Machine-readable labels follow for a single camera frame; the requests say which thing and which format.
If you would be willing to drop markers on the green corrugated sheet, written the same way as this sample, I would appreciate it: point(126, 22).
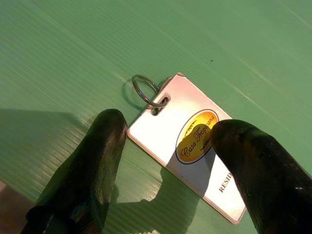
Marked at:
point(73, 48)

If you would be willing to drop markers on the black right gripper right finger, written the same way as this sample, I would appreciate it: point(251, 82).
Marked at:
point(268, 182)

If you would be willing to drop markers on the white key card tag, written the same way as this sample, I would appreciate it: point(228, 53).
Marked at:
point(165, 126)

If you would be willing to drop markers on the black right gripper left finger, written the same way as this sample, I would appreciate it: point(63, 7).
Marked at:
point(92, 158)

